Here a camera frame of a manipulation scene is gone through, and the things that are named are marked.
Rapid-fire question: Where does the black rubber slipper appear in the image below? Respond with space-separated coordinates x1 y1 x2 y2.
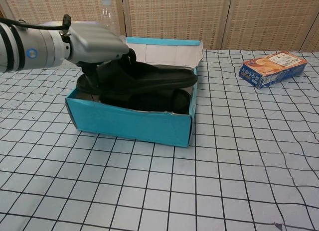
99 89 192 115
76 61 199 95

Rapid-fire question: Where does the teal cardboard shoe box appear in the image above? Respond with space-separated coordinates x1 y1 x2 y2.
65 36 204 148

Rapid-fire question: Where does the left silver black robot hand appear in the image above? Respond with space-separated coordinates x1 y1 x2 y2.
67 23 137 89

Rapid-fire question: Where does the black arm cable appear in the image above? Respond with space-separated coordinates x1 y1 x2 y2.
0 14 72 37

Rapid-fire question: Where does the orange blue snack box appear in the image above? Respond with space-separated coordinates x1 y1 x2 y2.
239 51 309 89

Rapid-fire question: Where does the clear plastic water bottle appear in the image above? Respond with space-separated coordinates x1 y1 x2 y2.
97 0 120 39

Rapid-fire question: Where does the beige woven folding screen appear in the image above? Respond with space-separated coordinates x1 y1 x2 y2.
0 0 319 52

